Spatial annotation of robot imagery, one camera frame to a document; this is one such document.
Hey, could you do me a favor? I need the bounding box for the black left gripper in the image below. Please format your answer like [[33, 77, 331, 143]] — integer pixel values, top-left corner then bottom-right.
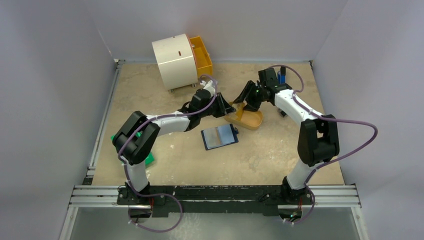
[[198, 93, 235, 119]]

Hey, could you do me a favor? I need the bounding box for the card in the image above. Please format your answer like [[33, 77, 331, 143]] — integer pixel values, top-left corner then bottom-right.
[[231, 102, 245, 121]]

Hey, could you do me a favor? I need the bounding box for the orange oval tray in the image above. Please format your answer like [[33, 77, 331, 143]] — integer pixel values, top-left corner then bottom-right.
[[224, 102, 264, 130]]

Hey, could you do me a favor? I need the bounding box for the blue leather card holder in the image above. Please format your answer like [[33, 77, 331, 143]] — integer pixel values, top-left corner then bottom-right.
[[200, 123, 239, 151]]

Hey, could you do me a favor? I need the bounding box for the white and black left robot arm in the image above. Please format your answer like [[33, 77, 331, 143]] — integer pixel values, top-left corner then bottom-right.
[[111, 89, 236, 205]]

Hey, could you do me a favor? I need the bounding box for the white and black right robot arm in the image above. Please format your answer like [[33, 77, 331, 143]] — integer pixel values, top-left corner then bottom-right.
[[234, 68, 340, 204]]

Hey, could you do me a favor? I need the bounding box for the blue and black stapler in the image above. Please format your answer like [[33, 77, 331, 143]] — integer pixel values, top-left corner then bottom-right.
[[277, 66, 286, 84]]

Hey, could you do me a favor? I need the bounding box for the yellow open drawer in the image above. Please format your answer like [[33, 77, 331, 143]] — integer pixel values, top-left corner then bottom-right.
[[189, 36, 213, 78]]

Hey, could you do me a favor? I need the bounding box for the white cylindrical drawer cabinet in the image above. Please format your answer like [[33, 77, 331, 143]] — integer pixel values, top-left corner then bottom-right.
[[151, 33, 198, 91]]

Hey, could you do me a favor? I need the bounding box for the green plastic bin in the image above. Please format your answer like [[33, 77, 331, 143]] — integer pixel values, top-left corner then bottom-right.
[[110, 131, 156, 166]]

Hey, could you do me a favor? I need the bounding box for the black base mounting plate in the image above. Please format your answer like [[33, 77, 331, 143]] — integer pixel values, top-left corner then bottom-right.
[[116, 185, 313, 218]]

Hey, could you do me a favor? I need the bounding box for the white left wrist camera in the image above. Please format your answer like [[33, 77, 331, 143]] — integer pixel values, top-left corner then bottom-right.
[[200, 80, 216, 96]]

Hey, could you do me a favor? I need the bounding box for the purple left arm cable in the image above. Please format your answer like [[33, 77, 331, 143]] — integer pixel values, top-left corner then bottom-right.
[[117, 74, 220, 233]]

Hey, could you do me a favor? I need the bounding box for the aluminium frame rail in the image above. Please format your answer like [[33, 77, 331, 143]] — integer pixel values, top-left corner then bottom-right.
[[68, 60, 361, 211]]

